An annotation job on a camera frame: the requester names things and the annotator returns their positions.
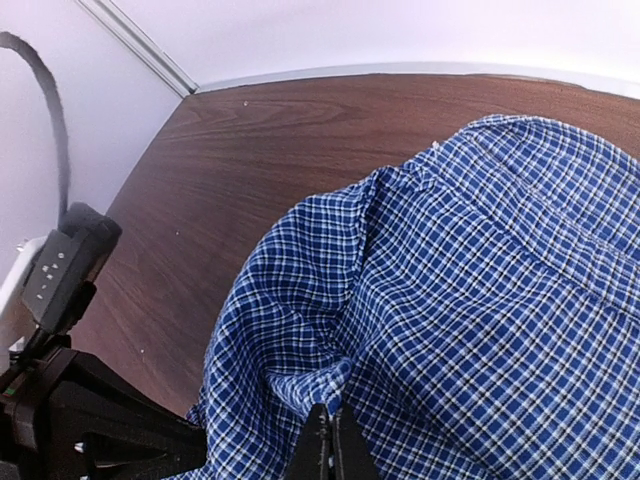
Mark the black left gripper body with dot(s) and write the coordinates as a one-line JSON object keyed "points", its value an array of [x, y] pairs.
{"points": [[69, 416]]}

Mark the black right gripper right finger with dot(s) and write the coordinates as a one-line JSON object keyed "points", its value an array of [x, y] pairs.
{"points": [[351, 457]]}

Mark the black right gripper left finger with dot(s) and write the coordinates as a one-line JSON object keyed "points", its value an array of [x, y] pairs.
{"points": [[314, 447]]}

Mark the blue checked long sleeve shirt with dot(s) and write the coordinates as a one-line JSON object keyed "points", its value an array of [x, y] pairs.
{"points": [[476, 306]]}

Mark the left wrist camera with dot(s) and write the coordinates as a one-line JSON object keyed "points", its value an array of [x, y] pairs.
{"points": [[54, 277]]}

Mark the left aluminium frame post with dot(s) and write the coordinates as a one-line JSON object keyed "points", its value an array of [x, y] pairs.
{"points": [[132, 37]]}

